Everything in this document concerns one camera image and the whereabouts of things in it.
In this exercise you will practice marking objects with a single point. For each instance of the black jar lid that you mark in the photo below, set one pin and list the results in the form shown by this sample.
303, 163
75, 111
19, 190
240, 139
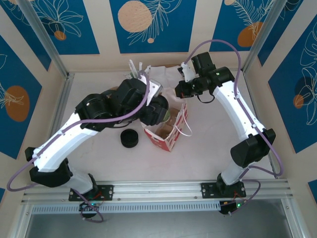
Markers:
129, 138

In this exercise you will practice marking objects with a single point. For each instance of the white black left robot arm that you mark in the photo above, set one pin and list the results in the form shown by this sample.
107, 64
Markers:
64, 146

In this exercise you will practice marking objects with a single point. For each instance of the brown paper cup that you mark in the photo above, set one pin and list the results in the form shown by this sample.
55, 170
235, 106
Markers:
114, 88

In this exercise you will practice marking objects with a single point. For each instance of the white wrapped straw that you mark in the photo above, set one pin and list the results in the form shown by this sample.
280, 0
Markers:
131, 66
147, 69
140, 67

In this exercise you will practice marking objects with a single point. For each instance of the white paper napkin pile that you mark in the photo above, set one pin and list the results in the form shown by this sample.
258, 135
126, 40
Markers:
171, 81

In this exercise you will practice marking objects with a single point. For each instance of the grey metal panel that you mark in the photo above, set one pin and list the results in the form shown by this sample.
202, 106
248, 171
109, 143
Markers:
158, 226

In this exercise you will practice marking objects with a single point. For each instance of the aluminium frame post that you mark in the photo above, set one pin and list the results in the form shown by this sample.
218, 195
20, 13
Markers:
44, 39
265, 34

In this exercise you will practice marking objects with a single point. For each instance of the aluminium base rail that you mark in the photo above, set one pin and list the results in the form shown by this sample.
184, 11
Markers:
158, 188

